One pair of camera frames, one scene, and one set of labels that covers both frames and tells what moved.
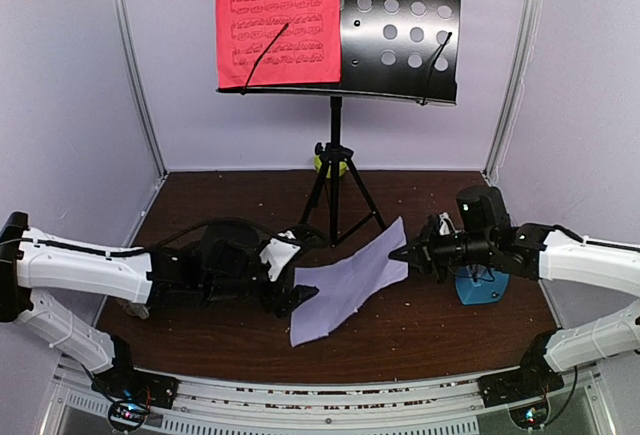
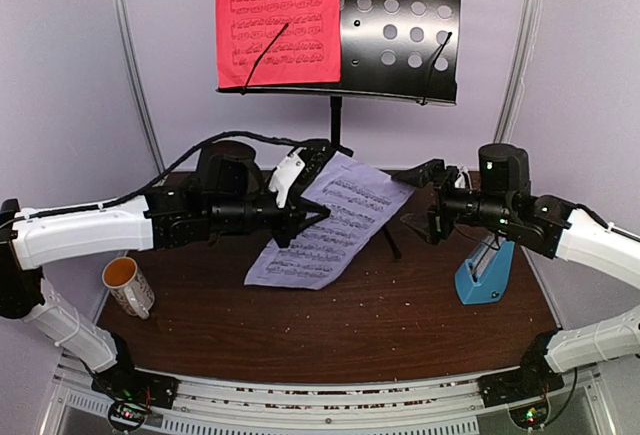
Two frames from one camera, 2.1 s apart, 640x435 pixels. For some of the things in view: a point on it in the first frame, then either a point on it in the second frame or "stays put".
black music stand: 399,20 stays put
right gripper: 427,253 to 438,227
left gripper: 283,300 to 295,217
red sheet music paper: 277,19 stays put
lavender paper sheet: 347,285 to 359,199
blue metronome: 478,284 stays put
